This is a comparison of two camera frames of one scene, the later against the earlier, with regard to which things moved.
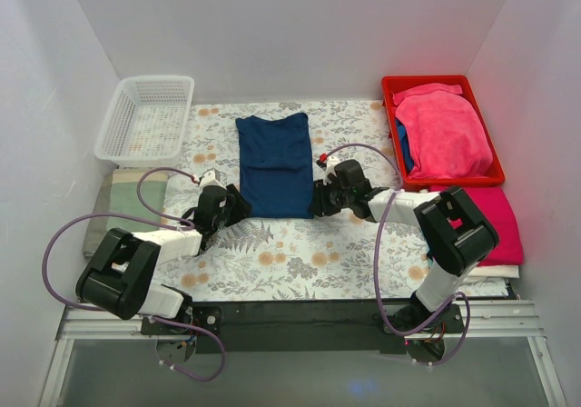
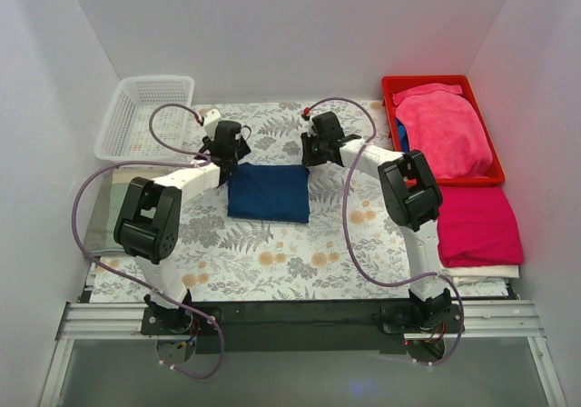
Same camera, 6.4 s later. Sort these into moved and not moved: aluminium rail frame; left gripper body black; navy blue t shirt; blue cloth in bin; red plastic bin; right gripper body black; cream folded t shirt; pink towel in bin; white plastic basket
Moved: right gripper body black; navy blue t shirt; left gripper body black
Not moved: pink towel in bin; blue cloth in bin; white plastic basket; cream folded t shirt; red plastic bin; aluminium rail frame
